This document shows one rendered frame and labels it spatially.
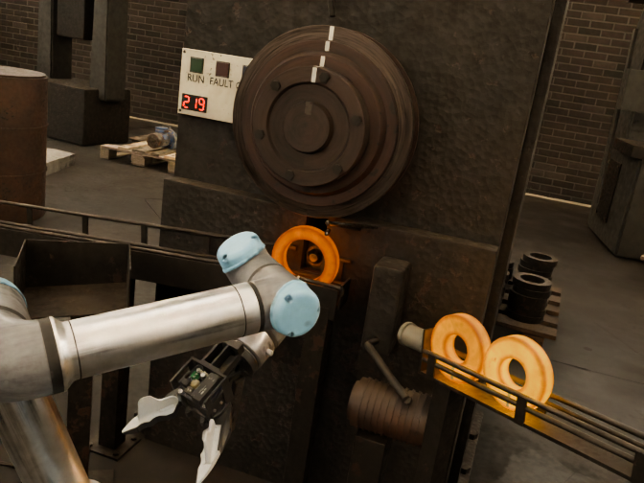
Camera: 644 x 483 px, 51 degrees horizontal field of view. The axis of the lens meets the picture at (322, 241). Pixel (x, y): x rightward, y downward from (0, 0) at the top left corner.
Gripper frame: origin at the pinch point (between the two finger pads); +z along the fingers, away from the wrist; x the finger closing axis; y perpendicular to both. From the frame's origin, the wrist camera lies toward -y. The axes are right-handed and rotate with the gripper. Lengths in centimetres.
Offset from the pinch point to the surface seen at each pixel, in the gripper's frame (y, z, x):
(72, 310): -35, -26, -65
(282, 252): -39, -70, -34
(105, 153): -284, -258, -405
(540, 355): -22, -62, 38
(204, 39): -2, -99, -76
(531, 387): -27, -57, 39
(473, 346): -30, -63, 24
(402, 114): -3, -96, -12
